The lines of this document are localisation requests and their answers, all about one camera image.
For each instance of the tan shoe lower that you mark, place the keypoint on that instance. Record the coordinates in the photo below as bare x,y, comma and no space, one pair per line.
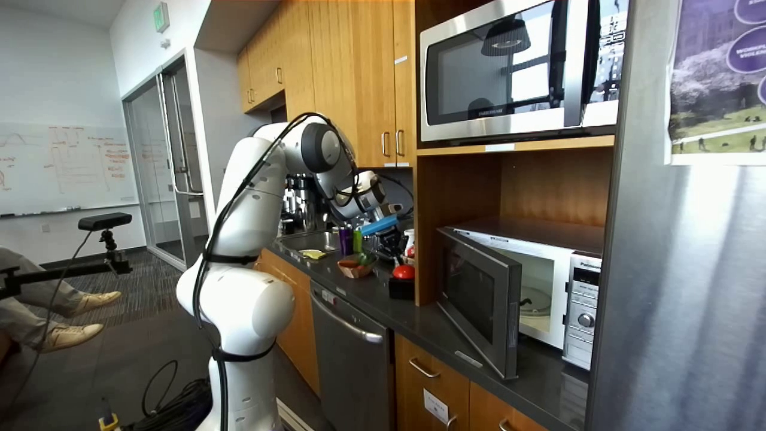
71,336

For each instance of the black padded stand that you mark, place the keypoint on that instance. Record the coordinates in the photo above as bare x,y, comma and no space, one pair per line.
109,261

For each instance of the tan shoe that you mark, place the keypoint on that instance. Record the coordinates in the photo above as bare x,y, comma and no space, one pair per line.
71,336
97,301

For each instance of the poster on refrigerator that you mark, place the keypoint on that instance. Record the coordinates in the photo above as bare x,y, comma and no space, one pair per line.
719,85

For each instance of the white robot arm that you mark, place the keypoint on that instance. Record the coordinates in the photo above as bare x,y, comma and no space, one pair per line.
248,307

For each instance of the upper stainless microwave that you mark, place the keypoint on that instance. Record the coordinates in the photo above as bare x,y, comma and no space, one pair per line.
516,67

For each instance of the tan shoe upper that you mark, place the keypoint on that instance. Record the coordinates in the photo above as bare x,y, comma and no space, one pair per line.
97,301

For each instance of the stainless dishwasher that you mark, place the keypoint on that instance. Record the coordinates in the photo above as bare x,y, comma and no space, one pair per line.
355,366

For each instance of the white open microwave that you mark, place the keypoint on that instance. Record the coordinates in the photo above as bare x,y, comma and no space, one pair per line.
509,282

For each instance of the yellow sponge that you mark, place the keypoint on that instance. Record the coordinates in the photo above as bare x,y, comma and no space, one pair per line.
313,254

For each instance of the upper wooden cabinets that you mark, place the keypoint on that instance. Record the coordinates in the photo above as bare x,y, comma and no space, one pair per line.
350,60

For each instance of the lower wooden cabinets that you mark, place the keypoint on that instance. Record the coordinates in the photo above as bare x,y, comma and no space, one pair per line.
428,394

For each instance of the brown small bowl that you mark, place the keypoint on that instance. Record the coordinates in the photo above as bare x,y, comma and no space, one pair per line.
354,267

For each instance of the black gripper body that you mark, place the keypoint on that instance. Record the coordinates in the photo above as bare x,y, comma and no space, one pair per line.
388,237

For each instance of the wooden cabinets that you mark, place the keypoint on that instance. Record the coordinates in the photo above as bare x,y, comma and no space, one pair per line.
350,60
428,394

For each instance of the wall whiteboard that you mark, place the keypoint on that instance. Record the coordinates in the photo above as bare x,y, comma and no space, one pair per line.
48,169

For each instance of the glass door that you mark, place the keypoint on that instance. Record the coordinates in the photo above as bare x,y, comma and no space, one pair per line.
166,166

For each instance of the coffee machine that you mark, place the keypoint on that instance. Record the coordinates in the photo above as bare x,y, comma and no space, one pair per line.
302,204

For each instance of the stainless refrigerator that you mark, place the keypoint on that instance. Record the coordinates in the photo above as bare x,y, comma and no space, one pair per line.
680,336

